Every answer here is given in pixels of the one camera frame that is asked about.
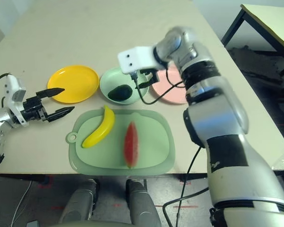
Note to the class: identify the yellow toy banana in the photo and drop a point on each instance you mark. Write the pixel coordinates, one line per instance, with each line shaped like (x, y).
(101, 130)

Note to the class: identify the pale grey robot torso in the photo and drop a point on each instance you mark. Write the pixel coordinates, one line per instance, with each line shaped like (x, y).
(90, 224)

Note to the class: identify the grey robot left leg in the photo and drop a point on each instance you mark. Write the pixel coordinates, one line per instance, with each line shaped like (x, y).
(79, 203)

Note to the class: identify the light green cutting board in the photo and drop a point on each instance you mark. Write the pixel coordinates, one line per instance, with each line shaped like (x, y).
(151, 132)

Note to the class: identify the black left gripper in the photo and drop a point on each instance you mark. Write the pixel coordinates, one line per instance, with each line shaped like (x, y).
(33, 110)

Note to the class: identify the pink plastic plate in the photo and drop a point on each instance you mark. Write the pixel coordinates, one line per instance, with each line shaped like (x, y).
(170, 94)

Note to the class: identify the grey robot leg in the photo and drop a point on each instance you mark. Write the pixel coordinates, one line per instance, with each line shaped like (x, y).
(79, 203)
(142, 205)

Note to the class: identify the dark green toy avocado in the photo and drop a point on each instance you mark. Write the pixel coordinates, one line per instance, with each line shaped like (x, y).
(120, 92)

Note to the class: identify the side table with black frame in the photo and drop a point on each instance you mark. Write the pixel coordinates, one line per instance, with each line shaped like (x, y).
(262, 21)

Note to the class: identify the small grey box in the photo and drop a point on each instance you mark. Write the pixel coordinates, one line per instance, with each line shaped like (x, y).
(32, 224)

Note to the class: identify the mint green plastic plate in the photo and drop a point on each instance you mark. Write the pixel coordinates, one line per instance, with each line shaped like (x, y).
(113, 78)

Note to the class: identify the toy watermelon slice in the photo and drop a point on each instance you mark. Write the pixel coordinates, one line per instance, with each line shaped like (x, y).
(131, 144)

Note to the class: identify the yellow plastic plate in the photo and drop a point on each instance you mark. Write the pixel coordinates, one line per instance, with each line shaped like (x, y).
(73, 82)

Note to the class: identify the grey robot right leg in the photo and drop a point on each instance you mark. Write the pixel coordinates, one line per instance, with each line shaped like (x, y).
(142, 205)

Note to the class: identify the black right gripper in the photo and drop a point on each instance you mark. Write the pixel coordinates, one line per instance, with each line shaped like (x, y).
(153, 74)

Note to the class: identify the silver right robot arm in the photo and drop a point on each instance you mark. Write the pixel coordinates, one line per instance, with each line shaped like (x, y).
(217, 111)

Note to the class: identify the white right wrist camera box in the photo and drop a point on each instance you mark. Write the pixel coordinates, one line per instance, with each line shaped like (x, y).
(139, 58)

